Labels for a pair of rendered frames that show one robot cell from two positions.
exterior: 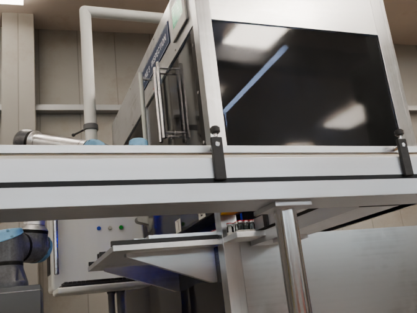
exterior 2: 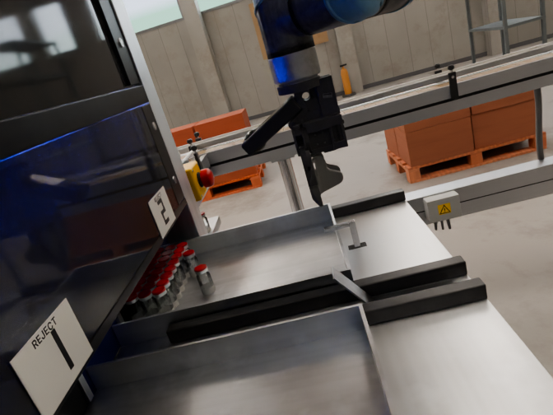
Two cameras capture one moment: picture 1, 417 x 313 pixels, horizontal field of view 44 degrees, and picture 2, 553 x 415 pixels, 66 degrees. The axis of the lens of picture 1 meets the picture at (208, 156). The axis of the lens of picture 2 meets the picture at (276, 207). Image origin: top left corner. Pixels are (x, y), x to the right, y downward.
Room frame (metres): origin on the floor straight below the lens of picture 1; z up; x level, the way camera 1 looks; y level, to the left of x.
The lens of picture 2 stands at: (2.58, 0.51, 1.20)
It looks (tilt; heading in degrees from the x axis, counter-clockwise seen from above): 19 degrees down; 208
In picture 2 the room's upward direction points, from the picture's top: 17 degrees counter-clockwise
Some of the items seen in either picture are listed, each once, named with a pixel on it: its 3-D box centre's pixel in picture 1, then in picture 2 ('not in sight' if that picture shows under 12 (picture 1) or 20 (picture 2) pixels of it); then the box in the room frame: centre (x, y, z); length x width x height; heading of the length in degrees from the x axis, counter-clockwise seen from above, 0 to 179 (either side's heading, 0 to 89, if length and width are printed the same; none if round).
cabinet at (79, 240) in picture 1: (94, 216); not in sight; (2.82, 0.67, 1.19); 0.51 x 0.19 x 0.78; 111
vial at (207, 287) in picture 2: not in sight; (205, 280); (2.10, 0.10, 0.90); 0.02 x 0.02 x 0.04
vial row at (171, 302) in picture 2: not in sight; (175, 276); (2.09, 0.03, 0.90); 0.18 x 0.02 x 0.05; 21
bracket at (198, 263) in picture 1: (171, 268); not in sight; (1.95, 0.18, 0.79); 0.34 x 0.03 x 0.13; 111
